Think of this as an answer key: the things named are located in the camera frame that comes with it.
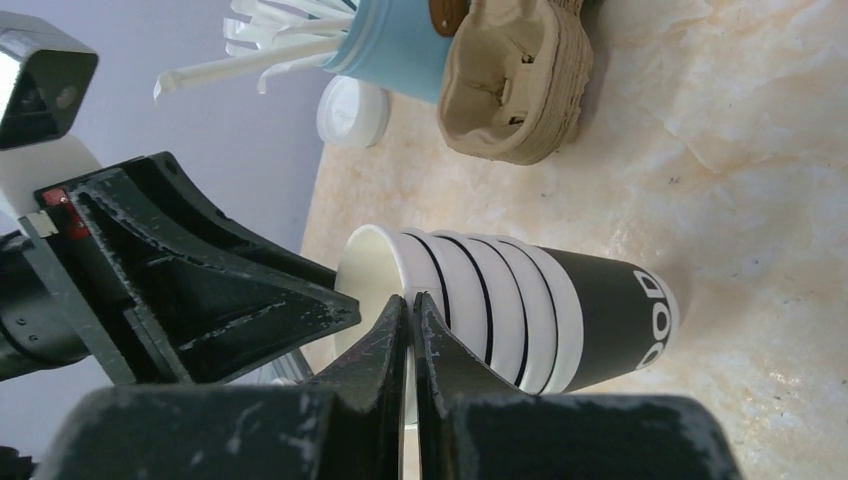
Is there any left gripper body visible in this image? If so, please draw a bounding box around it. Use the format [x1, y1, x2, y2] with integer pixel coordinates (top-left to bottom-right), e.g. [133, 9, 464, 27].
[1, 188, 140, 384]

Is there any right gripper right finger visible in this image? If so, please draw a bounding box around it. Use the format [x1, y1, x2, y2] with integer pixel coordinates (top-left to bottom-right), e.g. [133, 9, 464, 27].
[411, 293, 742, 479]

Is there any brown cardboard cup carrier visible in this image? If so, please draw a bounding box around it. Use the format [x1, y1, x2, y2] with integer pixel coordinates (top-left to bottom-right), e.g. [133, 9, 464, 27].
[437, 0, 594, 166]

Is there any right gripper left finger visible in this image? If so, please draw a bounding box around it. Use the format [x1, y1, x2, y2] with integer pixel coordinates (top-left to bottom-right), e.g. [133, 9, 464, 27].
[35, 296, 408, 479]

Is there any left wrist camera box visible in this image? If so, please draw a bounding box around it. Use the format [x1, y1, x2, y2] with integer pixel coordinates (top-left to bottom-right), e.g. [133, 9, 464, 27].
[1, 11, 99, 150]

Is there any blue straw holder cup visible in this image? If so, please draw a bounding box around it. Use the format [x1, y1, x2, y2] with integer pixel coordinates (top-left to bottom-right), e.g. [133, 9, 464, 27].
[322, 0, 452, 104]

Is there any stack of white lids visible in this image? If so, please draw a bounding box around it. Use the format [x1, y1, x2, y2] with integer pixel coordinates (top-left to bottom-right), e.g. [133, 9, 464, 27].
[316, 75, 390, 149]

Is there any white wrapped straws bundle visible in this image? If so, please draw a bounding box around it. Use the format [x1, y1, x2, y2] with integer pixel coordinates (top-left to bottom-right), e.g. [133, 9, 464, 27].
[153, 0, 359, 99]

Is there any stack of paper cups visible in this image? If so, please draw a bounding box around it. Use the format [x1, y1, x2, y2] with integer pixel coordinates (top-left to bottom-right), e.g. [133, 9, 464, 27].
[333, 225, 681, 394]

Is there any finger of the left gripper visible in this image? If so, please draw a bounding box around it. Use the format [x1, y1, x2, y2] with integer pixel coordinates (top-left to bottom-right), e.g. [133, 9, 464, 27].
[69, 152, 361, 384]

